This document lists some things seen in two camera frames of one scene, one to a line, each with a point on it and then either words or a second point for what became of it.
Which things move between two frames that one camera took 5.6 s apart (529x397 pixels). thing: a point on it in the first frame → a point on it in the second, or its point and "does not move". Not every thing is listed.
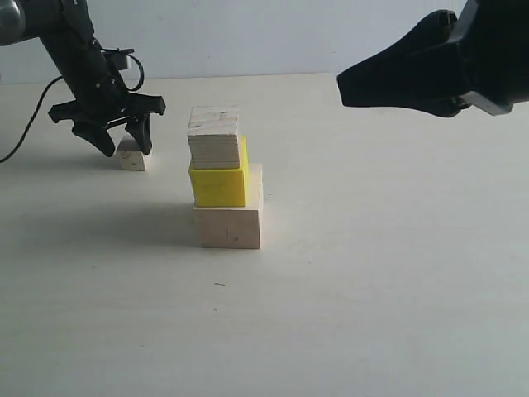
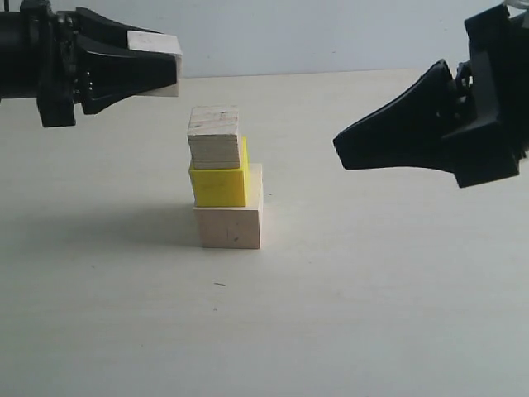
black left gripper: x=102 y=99 → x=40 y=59
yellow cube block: x=222 y=188 does not move
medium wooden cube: x=213 y=137 does not move
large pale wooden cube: x=235 y=227 does not move
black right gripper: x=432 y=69 → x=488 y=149
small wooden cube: x=131 y=157 → x=163 y=43
